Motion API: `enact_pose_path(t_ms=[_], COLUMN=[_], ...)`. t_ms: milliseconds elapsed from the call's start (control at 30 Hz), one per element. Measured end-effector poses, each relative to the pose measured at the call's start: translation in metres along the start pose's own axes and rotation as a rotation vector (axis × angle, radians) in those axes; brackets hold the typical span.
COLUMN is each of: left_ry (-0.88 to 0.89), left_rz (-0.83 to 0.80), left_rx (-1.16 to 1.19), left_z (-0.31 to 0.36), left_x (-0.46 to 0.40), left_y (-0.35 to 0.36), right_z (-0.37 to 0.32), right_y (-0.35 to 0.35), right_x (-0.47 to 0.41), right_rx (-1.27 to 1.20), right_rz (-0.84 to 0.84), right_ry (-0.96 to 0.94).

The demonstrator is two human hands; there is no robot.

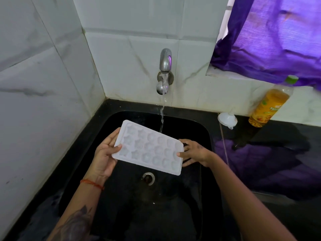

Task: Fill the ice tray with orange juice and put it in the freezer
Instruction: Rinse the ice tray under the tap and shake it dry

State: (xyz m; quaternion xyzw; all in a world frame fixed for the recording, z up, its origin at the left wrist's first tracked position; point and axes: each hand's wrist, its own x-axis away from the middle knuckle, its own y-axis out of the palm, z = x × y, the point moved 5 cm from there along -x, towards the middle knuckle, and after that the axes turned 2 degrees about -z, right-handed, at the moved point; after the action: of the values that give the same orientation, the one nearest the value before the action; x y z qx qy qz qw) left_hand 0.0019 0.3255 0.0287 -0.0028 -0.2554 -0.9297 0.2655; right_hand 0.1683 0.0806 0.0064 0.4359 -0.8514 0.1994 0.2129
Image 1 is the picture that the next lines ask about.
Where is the person's left hand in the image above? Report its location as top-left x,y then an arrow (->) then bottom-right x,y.
85,127 -> 123,185

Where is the person's right hand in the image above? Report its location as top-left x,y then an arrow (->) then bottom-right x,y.
176,139 -> 214,168

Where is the white plastic funnel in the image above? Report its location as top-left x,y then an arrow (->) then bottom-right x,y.
217,111 -> 238,130

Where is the white ice cube tray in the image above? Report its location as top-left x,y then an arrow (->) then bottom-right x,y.
111,119 -> 185,176

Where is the orange juice bottle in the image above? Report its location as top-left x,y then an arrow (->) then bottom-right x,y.
248,75 -> 299,128

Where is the person's right forearm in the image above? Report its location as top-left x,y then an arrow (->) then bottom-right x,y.
207,152 -> 298,241

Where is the person's left forearm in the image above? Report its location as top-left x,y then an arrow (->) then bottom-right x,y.
46,182 -> 105,241

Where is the chrome sink drain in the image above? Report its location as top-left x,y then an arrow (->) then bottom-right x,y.
142,172 -> 156,186

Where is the black stone sink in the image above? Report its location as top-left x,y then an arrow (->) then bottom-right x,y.
59,110 -> 226,241

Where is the purple curtain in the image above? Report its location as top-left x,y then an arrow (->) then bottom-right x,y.
210,0 -> 321,91

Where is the orange thread bracelet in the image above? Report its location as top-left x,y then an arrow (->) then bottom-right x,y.
80,179 -> 105,191

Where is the chrome wall tap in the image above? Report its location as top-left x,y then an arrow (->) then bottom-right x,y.
156,48 -> 175,96

